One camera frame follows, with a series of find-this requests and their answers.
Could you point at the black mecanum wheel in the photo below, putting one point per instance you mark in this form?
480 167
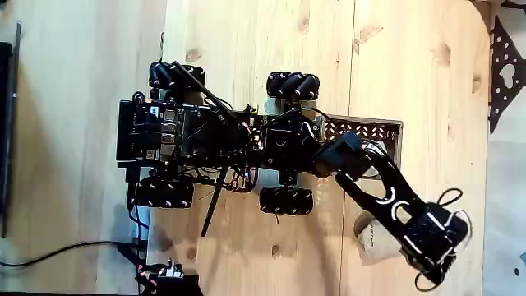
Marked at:
292 85
286 200
176 76
164 193

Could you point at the black perforated sheet with heart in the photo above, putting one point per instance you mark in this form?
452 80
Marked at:
503 55

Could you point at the black diagonal rod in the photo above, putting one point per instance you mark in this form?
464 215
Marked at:
203 88

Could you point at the black leader arm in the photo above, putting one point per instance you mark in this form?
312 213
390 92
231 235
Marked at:
172 281

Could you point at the black flat panel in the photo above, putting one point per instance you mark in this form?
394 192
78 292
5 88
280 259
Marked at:
5 123

